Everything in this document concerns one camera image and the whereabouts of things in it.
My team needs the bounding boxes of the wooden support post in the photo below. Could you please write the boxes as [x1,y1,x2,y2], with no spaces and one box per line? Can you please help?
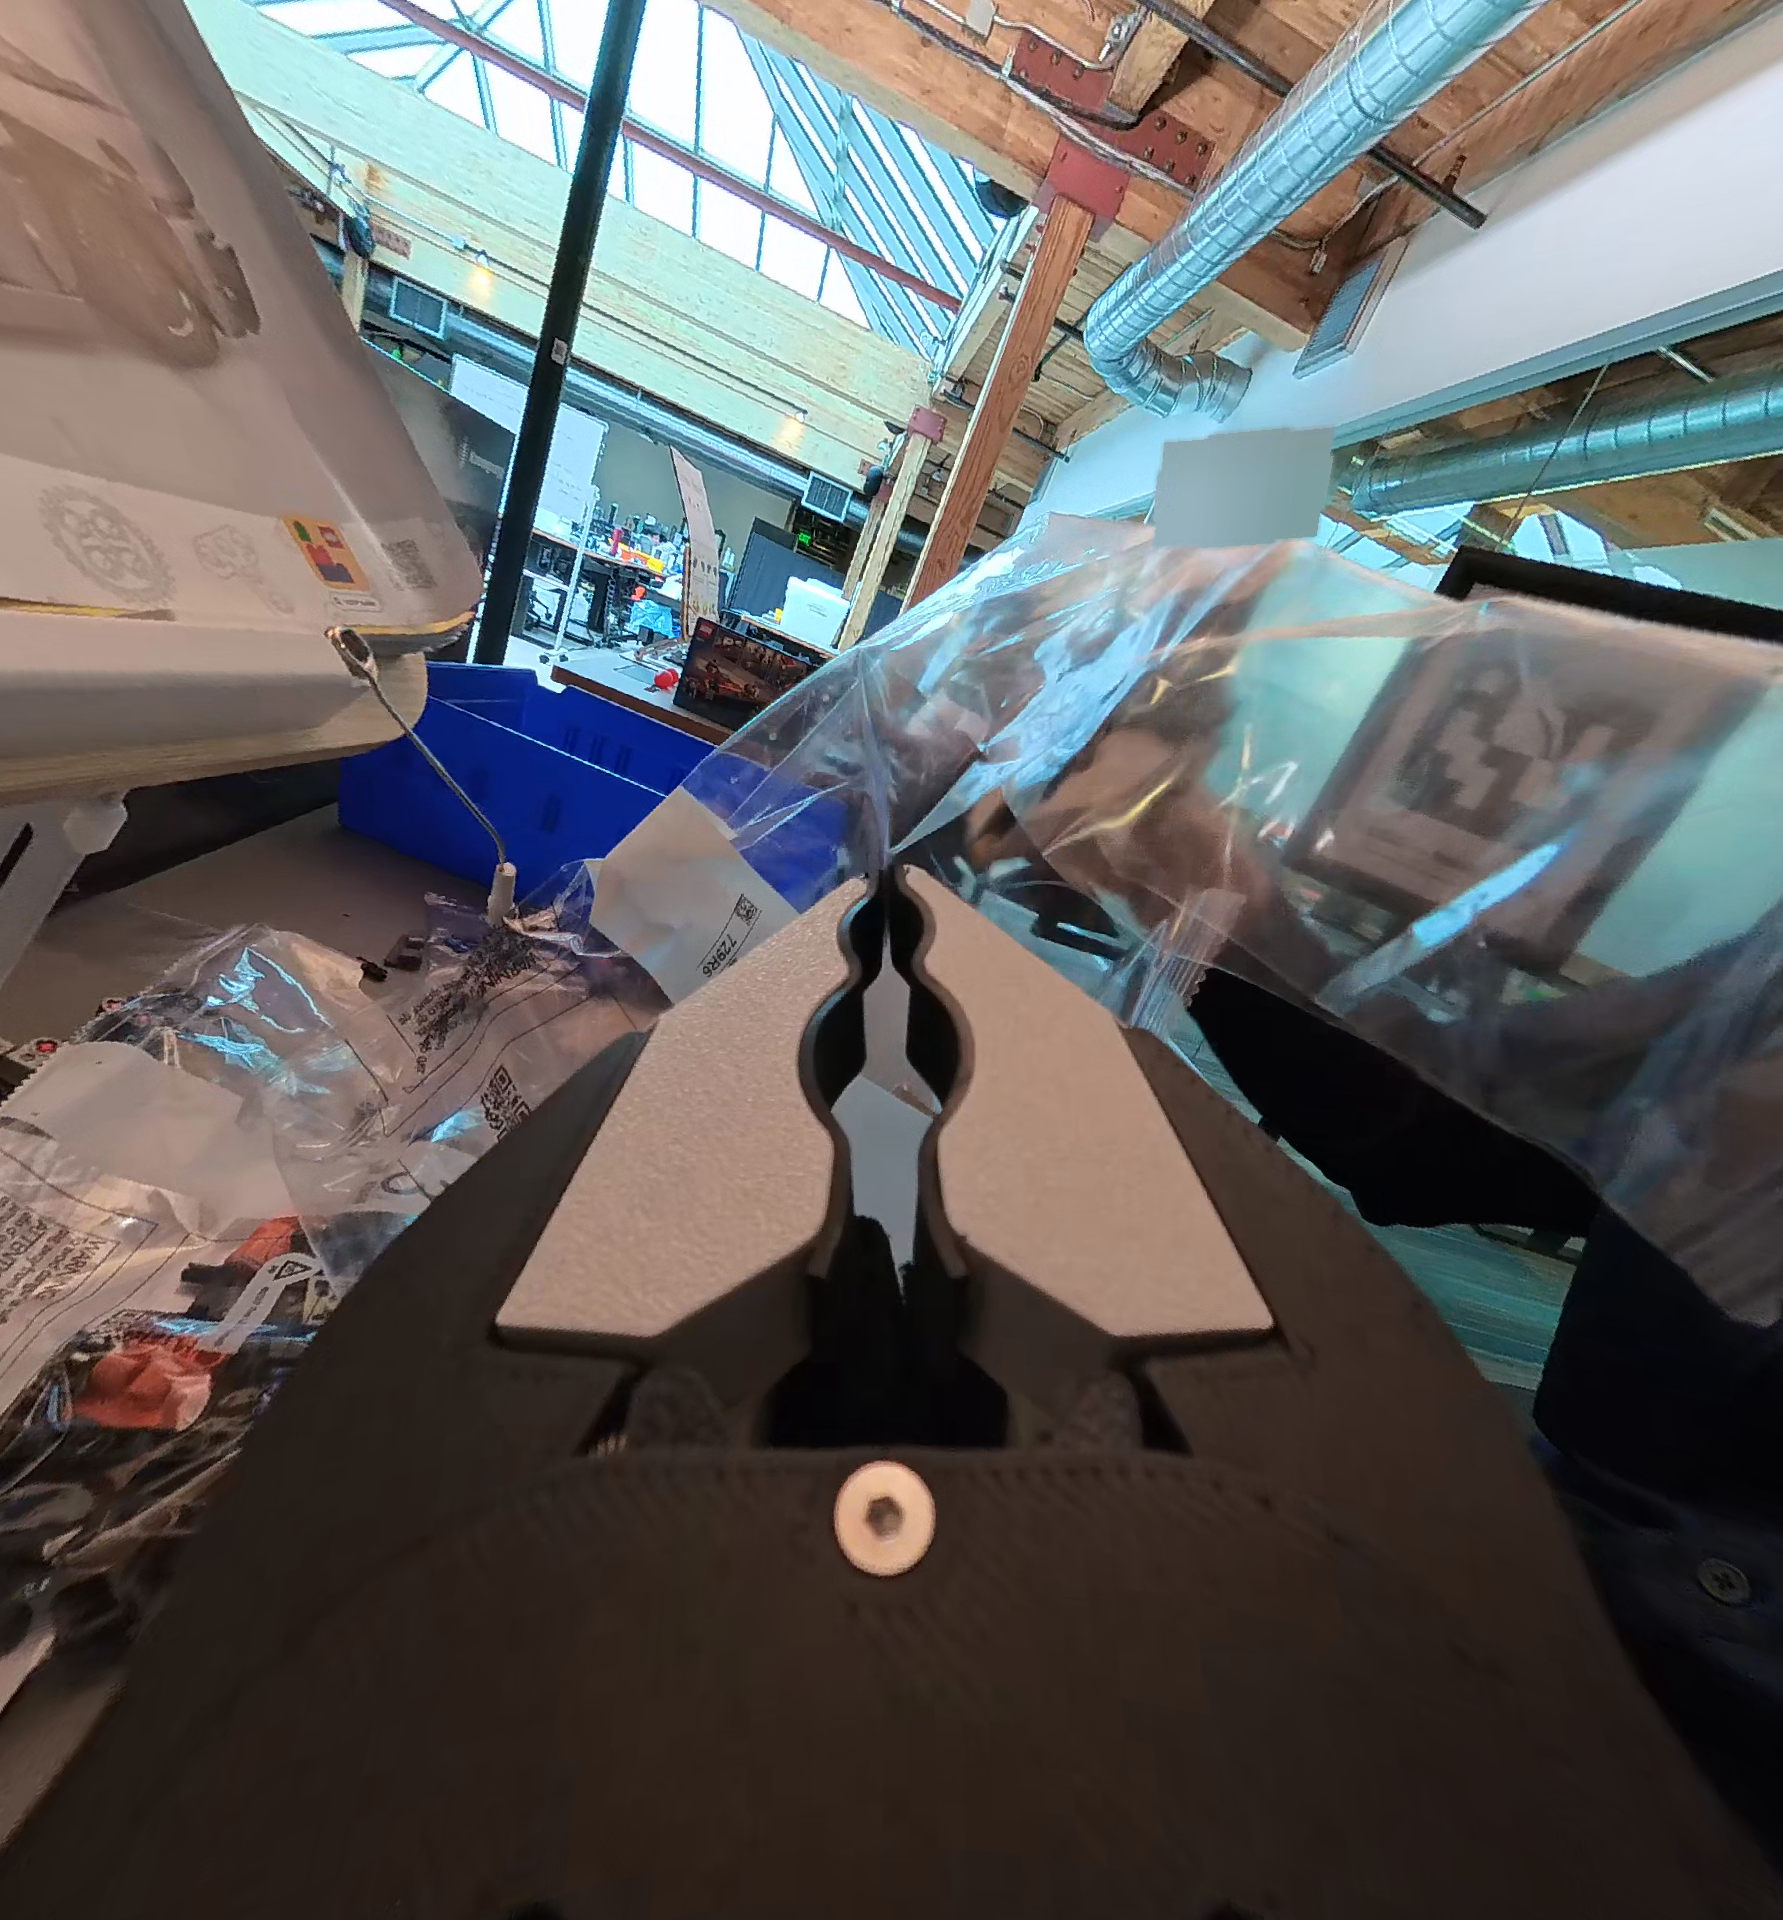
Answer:
[905,192,1104,610]

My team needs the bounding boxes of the silver ventilation duct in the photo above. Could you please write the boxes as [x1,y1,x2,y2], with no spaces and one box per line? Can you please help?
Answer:
[1082,0,1549,423]
[1340,345,1783,522]

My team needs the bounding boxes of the large clear lego parts bag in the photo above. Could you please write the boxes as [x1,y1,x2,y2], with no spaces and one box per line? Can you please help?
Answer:
[109,897,658,1205]

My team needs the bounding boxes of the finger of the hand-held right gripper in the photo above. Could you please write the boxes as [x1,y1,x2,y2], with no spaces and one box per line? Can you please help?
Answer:
[888,790,1015,875]

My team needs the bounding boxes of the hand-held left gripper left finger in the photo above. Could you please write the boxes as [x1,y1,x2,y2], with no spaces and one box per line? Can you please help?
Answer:
[492,868,901,1448]

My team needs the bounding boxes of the blue plastic bin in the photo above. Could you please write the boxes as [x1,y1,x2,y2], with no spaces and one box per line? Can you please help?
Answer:
[338,659,850,905]

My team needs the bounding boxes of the clear bag white strip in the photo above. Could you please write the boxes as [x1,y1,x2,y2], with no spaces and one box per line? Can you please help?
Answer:
[587,517,1783,1327]

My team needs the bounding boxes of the clear bag black orange parts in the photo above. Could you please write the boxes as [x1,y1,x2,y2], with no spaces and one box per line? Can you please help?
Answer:
[0,1215,341,1653]

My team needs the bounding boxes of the person's right forearm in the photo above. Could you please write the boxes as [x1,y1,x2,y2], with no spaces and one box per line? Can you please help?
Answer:
[1191,976,1602,1234]

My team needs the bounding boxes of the instruction booklet stack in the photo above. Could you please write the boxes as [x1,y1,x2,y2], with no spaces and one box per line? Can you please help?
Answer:
[0,0,484,633]

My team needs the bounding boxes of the person's torso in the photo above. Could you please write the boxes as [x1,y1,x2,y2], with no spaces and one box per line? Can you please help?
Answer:
[1529,1198,1783,1920]

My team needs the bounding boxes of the grey cable white plug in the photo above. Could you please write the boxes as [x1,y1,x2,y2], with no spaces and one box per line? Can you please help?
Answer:
[324,622,526,926]

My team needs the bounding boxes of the clear bag over white base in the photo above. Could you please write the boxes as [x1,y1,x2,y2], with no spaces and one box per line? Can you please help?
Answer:
[0,1033,311,1446]

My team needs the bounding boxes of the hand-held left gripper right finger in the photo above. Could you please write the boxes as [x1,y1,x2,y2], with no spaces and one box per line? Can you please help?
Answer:
[894,868,1279,1448]

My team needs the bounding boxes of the black vertical pole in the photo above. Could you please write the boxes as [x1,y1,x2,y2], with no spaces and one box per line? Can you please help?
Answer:
[476,0,652,669]

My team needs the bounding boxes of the red lego set box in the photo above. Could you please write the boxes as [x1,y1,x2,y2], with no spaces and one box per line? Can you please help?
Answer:
[678,613,836,724]

